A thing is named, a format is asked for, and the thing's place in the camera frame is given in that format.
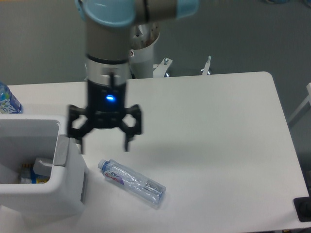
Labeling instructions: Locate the white plastic trash can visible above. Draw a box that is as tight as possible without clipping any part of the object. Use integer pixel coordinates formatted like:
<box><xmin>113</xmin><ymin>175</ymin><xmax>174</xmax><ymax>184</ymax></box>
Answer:
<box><xmin>0</xmin><ymin>114</ymin><xmax>88</xmax><ymax>216</ymax></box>

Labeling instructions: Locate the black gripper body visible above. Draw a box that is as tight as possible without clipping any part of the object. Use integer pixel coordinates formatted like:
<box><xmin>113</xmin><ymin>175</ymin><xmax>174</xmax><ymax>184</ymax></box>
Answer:
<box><xmin>86</xmin><ymin>80</ymin><xmax>127</xmax><ymax>129</ymax></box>

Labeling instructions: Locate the white metal frame at right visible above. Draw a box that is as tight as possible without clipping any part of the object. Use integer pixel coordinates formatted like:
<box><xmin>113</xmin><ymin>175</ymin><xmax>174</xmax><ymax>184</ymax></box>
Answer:
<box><xmin>288</xmin><ymin>83</ymin><xmax>311</xmax><ymax>129</ymax></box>

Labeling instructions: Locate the clear plastic water bottle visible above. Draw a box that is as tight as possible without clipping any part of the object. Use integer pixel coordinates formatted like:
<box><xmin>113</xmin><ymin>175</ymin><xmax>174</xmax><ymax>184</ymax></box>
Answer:
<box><xmin>98</xmin><ymin>159</ymin><xmax>166</xmax><ymax>207</ymax></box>

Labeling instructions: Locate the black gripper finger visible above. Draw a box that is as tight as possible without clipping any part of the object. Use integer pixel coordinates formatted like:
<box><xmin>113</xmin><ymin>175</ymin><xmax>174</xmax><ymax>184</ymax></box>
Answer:
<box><xmin>116</xmin><ymin>104</ymin><xmax>142</xmax><ymax>152</ymax></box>
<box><xmin>67</xmin><ymin>104</ymin><xmax>97</xmax><ymax>155</ymax></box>

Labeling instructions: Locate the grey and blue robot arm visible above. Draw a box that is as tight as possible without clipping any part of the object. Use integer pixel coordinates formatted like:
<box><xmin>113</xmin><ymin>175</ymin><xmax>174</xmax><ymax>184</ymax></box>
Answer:
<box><xmin>67</xmin><ymin>0</ymin><xmax>200</xmax><ymax>151</ymax></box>

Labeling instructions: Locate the black clamp on table edge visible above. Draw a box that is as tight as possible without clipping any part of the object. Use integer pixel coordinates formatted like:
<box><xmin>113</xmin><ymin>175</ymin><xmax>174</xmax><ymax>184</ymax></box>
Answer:
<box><xmin>294</xmin><ymin>197</ymin><xmax>311</xmax><ymax>222</ymax></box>

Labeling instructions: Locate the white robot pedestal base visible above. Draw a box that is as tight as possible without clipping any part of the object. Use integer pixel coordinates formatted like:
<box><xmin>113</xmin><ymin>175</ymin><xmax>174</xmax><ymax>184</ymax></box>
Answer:
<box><xmin>129</xmin><ymin>22</ymin><xmax>160</xmax><ymax>79</ymax></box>

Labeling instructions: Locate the white stand foot right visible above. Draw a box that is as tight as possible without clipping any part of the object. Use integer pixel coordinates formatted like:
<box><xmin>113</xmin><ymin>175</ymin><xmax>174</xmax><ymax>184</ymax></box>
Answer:
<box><xmin>201</xmin><ymin>55</ymin><xmax>212</xmax><ymax>75</ymax></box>

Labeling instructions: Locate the white paper wrapper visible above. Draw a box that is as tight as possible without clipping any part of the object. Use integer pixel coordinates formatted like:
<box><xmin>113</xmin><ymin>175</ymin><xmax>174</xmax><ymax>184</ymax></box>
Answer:
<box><xmin>33</xmin><ymin>157</ymin><xmax>53</xmax><ymax>176</ymax></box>

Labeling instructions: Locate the blue yellow snack packet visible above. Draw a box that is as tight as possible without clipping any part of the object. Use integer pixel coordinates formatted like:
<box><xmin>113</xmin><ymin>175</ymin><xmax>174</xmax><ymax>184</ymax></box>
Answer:
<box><xmin>19</xmin><ymin>164</ymin><xmax>50</xmax><ymax>184</ymax></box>

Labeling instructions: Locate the blue labelled water bottle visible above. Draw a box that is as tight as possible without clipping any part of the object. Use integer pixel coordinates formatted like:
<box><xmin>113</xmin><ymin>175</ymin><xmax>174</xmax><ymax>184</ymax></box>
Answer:
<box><xmin>0</xmin><ymin>82</ymin><xmax>23</xmax><ymax>114</ymax></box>

